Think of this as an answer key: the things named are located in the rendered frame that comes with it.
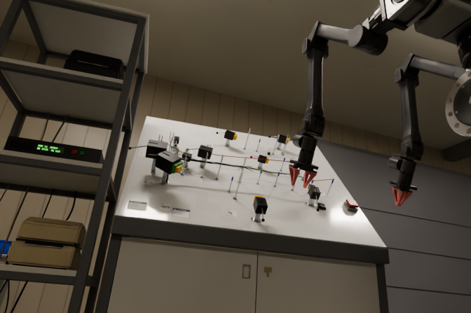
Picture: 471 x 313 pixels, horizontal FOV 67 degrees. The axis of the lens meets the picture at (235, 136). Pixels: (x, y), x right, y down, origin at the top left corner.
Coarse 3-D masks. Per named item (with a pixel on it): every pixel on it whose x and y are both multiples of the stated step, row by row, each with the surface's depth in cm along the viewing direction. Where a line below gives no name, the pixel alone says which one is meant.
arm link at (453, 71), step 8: (408, 56) 166; (416, 56) 163; (408, 64) 165; (416, 64) 162; (424, 64) 158; (432, 64) 153; (440, 64) 149; (448, 64) 145; (408, 72) 167; (416, 72) 168; (432, 72) 153; (440, 72) 148; (448, 72) 145; (456, 72) 137; (464, 72) 134; (456, 80) 140
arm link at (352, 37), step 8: (320, 24) 149; (312, 32) 153; (320, 32) 148; (328, 32) 142; (336, 32) 136; (344, 32) 131; (352, 32) 120; (360, 32) 115; (312, 40) 152; (320, 40) 157; (328, 40) 153; (336, 40) 136; (344, 40) 130; (352, 40) 119; (360, 40) 115; (384, 40) 117; (320, 48) 154; (384, 48) 118
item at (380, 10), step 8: (384, 0) 109; (376, 8) 111; (384, 8) 107; (376, 16) 111; (384, 16) 107; (376, 24) 112; (384, 24) 110; (392, 24) 107; (376, 32) 114; (384, 32) 114
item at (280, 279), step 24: (264, 264) 146; (288, 264) 149; (312, 264) 151; (336, 264) 154; (360, 264) 156; (264, 288) 142; (288, 288) 145; (312, 288) 147; (336, 288) 149; (360, 288) 152; (264, 312) 139; (288, 312) 141; (312, 312) 143; (336, 312) 146; (360, 312) 148
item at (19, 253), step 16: (32, 224) 133; (48, 224) 136; (64, 224) 138; (80, 224) 141; (16, 240) 128; (32, 240) 129; (48, 240) 132; (64, 240) 133; (80, 240) 144; (16, 256) 125; (32, 256) 126; (48, 256) 128; (64, 256) 129; (80, 256) 154
